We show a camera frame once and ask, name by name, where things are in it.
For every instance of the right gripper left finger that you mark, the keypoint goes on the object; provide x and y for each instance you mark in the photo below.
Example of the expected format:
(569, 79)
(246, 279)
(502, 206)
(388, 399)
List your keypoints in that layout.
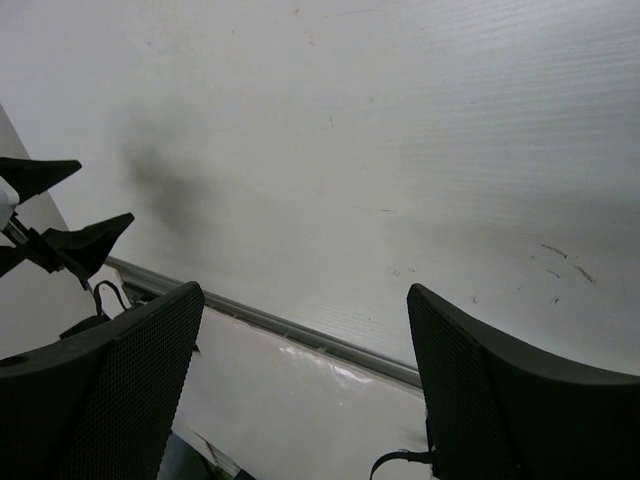
(100, 403)

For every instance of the aluminium frame rail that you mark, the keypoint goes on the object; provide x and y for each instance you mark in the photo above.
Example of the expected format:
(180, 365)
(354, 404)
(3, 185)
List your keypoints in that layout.
(154, 283)

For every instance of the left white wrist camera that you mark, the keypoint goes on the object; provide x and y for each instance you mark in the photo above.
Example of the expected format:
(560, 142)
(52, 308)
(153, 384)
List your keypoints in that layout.
(9, 200)

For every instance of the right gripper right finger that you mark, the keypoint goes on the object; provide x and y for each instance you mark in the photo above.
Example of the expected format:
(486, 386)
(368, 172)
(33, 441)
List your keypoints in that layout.
(500, 408)

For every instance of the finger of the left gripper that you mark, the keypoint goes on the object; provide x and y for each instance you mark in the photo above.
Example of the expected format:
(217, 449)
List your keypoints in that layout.
(31, 177)
(81, 252)

